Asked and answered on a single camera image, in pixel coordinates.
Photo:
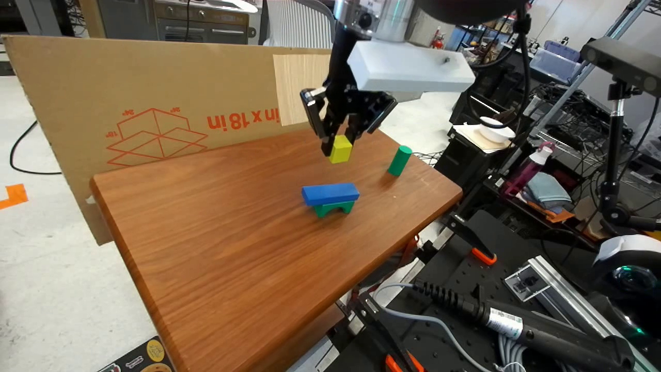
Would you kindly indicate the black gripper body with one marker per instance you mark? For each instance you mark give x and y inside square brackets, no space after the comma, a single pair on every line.
[339,90]

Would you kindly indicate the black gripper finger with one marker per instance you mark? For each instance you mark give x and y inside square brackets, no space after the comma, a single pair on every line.
[359,123]
[326,125]

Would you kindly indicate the yellow cube block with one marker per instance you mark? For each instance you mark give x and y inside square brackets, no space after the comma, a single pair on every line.
[342,149]

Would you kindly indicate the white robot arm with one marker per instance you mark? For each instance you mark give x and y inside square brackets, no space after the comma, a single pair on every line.
[368,76]

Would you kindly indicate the green cylinder block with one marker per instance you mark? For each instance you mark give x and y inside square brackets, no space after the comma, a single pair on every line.
[399,159]

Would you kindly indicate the blue rectangular block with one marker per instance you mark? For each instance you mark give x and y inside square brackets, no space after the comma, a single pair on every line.
[330,193]

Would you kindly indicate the green arch block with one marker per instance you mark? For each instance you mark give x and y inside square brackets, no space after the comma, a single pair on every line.
[328,209]

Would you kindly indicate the brown cardboard box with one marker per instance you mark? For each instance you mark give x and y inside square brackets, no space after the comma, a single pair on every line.
[108,103]

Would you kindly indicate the orange-handled black clamp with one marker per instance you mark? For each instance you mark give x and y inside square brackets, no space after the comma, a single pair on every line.
[393,356]
[476,244]

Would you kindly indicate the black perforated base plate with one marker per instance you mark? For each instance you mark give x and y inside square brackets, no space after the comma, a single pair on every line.
[447,341]

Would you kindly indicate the silver bracket tag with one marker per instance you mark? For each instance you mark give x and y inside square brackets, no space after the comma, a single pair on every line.
[526,284]

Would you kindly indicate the white aluminium extrusion rail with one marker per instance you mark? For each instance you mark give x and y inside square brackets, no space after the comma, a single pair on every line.
[590,313]

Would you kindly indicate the camera stand pole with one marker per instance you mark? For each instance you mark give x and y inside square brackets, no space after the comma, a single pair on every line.
[614,216]

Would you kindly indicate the black stereo camera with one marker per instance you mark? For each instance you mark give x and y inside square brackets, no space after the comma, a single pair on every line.
[625,63]

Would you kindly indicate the black cable connector plug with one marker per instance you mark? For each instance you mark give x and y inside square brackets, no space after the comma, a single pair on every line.
[539,332]

